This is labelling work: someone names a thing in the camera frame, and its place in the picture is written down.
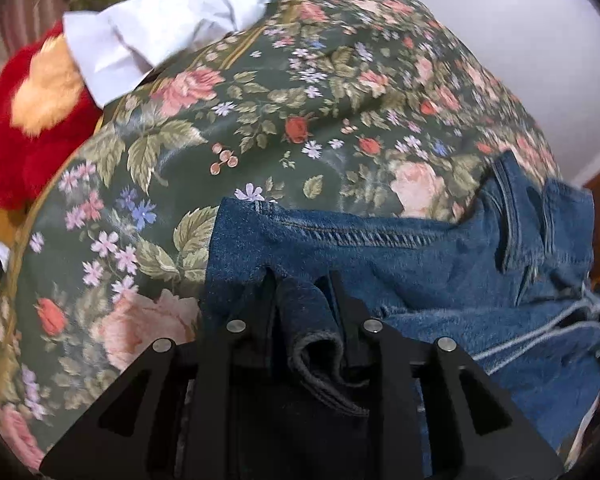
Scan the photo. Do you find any floral green bedspread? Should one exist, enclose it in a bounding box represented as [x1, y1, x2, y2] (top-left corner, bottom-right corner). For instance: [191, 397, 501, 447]
[0, 0, 558, 471]

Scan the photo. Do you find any white shirt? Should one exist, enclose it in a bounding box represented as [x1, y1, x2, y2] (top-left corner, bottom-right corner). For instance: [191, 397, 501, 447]
[62, 0, 272, 108]

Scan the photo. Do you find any red plush toy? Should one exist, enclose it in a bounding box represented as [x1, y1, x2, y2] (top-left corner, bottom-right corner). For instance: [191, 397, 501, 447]
[0, 22, 102, 210]

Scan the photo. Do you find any blue denim jacket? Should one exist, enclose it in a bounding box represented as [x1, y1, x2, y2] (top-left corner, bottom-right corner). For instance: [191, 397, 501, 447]
[204, 153, 600, 479]

